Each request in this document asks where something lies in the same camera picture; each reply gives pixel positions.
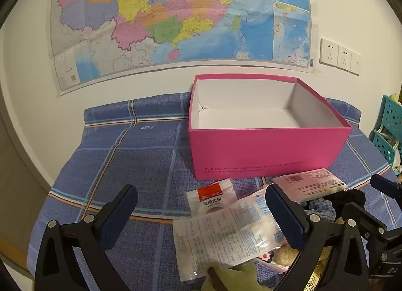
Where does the white wall socket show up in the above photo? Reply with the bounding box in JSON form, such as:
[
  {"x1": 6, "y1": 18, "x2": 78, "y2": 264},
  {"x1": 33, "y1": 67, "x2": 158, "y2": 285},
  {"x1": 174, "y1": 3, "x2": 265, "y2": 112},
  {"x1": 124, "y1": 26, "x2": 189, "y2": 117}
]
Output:
[
  {"x1": 320, "y1": 38, "x2": 339, "y2": 67},
  {"x1": 337, "y1": 45, "x2": 353, "y2": 71}
]

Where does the white wall switch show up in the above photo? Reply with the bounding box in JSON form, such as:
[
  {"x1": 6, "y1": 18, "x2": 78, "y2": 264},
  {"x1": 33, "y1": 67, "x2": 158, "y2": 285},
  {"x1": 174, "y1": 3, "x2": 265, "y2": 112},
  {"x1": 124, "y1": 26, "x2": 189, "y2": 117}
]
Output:
[{"x1": 349, "y1": 51, "x2": 362, "y2": 75}]

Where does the yellow tissue pack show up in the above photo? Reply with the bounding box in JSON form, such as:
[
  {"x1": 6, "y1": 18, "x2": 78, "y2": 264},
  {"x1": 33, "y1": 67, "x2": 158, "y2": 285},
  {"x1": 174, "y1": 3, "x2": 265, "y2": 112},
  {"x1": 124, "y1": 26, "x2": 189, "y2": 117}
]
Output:
[{"x1": 301, "y1": 247, "x2": 334, "y2": 291}]

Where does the pink cardboard box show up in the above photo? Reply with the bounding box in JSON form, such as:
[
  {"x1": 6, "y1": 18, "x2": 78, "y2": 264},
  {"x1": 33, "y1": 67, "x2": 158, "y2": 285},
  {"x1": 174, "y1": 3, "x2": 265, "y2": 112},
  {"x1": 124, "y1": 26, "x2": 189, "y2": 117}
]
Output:
[{"x1": 188, "y1": 74, "x2": 352, "y2": 180}]

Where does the grey-brown door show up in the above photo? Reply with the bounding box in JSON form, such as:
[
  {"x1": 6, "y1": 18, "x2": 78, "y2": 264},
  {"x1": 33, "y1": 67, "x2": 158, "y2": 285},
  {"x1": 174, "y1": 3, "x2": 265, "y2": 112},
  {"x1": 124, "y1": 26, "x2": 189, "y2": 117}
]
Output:
[{"x1": 0, "y1": 115, "x2": 51, "y2": 260}]

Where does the flowered tissue packet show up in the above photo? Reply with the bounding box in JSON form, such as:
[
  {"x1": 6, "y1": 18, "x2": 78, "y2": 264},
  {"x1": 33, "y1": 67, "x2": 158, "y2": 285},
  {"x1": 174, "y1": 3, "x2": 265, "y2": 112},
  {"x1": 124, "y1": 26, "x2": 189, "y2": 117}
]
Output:
[{"x1": 254, "y1": 247, "x2": 288, "y2": 274}]

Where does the pink packet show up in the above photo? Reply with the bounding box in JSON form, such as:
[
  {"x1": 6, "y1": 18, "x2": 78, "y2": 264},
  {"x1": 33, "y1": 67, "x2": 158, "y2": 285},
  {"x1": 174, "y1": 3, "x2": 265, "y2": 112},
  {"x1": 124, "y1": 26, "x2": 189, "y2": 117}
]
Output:
[{"x1": 273, "y1": 168, "x2": 347, "y2": 202}]

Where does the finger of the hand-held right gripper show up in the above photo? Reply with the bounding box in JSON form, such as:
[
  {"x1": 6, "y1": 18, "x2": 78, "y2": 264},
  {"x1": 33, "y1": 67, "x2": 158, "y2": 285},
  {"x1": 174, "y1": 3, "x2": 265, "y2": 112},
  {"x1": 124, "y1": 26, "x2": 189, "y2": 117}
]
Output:
[
  {"x1": 361, "y1": 214, "x2": 402, "y2": 241},
  {"x1": 370, "y1": 174, "x2": 402, "y2": 199}
]

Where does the clear printed plastic packet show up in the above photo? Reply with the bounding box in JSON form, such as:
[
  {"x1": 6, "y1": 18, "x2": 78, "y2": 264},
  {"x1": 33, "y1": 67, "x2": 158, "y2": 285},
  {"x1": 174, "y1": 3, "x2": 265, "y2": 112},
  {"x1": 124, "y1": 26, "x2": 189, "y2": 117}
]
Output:
[{"x1": 173, "y1": 184, "x2": 302, "y2": 283}]

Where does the blue plaid blanket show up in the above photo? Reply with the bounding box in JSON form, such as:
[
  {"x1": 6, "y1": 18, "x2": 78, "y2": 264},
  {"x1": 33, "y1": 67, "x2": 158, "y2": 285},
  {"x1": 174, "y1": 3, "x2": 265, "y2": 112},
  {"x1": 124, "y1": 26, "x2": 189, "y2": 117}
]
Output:
[{"x1": 27, "y1": 92, "x2": 398, "y2": 291}]

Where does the teal plastic rack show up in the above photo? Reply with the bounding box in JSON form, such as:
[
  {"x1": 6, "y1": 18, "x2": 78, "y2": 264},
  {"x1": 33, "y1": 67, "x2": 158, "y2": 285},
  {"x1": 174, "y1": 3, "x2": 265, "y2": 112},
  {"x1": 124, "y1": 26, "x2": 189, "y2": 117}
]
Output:
[{"x1": 369, "y1": 94, "x2": 402, "y2": 175}]

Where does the green plush dinosaur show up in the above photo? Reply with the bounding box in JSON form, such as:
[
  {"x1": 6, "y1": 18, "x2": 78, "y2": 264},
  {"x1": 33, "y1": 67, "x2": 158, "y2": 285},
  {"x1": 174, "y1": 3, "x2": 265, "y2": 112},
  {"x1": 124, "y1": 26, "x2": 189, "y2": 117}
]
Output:
[{"x1": 201, "y1": 263, "x2": 271, "y2": 291}]

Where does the black hair scrunchie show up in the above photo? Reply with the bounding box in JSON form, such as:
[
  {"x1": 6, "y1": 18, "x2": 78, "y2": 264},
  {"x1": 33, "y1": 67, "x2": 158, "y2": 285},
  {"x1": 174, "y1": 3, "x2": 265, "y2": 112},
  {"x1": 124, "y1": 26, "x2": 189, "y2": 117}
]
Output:
[{"x1": 330, "y1": 190, "x2": 366, "y2": 216}]

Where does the blue checkered scrunchie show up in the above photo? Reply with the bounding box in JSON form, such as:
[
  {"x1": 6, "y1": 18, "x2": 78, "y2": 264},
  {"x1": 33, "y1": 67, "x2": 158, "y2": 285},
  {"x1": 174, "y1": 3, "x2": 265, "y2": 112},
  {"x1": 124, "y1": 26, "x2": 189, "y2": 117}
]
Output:
[{"x1": 303, "y1": 198, "x2": 337, "y2": 222}]

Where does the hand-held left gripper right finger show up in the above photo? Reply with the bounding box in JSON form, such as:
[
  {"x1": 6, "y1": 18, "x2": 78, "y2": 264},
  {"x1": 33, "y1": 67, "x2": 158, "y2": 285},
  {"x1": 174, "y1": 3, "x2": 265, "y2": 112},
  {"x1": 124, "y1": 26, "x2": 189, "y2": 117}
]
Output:
[{"x1": 265, "y1": 183, "x2": 371, "y2": 291}]

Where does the colourful wall map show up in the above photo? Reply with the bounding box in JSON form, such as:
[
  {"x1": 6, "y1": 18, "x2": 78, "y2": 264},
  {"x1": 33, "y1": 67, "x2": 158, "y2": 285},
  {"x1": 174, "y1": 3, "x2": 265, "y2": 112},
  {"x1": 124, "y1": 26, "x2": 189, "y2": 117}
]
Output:
[{"x1": 50, "y1": 0, "x2": 316, "y2": 96}]

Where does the white red-label tape packet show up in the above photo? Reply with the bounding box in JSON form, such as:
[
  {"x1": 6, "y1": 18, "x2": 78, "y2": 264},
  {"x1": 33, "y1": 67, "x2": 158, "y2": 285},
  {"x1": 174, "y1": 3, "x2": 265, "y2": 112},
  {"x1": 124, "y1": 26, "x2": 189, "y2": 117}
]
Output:
[{"x1": 186, "y1": 178, "x2": 235, "y2": 218}]

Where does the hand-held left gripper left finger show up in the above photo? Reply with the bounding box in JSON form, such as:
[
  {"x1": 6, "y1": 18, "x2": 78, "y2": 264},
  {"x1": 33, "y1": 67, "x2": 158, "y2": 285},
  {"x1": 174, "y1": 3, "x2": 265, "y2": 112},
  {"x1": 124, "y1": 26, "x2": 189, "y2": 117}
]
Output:
[{"x1": 34, "y1": 184, "x2": 139, "y2": 291}]

